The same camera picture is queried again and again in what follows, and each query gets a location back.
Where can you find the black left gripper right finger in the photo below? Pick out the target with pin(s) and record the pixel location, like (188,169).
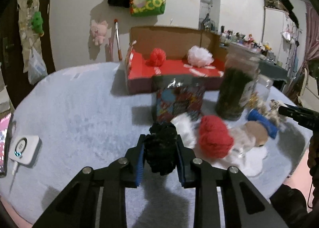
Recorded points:
(224,198)

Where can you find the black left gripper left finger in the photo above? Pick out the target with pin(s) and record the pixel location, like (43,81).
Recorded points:
(96,197)

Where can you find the cream lace scrunchie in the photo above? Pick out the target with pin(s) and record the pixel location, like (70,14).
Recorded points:
(270,110)

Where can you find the red knitted soft object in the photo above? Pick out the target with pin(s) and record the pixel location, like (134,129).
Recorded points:
(215,140)

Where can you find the black fluffy pompom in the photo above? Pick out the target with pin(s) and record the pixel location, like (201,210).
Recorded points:
(159,148)

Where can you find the beige round pad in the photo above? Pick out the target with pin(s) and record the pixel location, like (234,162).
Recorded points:
(257,130)

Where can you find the white charger device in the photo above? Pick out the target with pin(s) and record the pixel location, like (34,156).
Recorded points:
(24,149)

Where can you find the large jar with green leaves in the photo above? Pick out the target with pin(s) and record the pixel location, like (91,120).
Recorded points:
(239,79)

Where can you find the white wardrobe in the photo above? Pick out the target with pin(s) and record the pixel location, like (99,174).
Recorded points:
(285,31)

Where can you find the pink curtain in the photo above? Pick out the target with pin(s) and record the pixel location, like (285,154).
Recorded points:
(311,43)

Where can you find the white mesh pouf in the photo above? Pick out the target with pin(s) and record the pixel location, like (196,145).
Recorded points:
(199,57)

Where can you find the colourful black small box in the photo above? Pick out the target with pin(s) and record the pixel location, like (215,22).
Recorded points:
(175,95)

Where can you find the plastic bag on door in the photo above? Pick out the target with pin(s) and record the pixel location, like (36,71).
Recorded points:
(36,68)

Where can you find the red mesh pouf in box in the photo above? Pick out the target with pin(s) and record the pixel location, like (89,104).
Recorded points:
(157,58)

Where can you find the red cardboard box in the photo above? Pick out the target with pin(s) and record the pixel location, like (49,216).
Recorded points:
(175,42)

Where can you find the pink pig plush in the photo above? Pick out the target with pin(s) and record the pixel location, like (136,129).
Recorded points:
(98,31)

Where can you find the green dinosaur plush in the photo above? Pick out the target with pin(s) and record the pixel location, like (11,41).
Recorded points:
(37,23)

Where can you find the green tote bag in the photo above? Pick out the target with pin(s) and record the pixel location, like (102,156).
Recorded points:
(145,8)

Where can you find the orange handled brush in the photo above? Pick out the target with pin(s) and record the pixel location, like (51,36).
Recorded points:
(117,40)

